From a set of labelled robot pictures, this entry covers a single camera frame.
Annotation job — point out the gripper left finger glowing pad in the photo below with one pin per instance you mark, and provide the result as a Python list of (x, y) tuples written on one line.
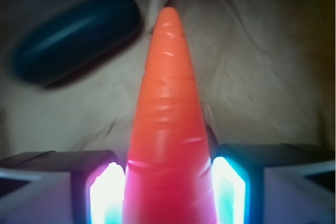
[(62, 187)]

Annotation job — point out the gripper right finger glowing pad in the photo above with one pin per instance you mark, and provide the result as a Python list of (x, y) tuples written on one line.
[(279, 183)]

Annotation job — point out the dark green toy cucumber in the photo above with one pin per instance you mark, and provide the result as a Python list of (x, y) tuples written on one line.
[(74, 38)]

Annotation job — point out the orange toy carrot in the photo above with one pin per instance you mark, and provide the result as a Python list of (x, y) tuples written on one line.
[(168, 174)]

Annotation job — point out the brown paper bag tray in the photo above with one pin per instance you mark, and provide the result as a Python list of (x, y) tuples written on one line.
[(265, 71)]

